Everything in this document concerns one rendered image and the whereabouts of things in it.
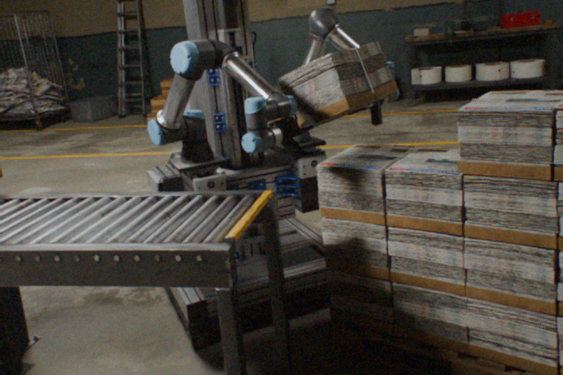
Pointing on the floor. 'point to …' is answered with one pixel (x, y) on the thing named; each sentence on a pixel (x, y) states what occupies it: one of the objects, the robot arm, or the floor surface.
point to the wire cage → (30, 85)
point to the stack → (441, 257)
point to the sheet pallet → (160, 99)
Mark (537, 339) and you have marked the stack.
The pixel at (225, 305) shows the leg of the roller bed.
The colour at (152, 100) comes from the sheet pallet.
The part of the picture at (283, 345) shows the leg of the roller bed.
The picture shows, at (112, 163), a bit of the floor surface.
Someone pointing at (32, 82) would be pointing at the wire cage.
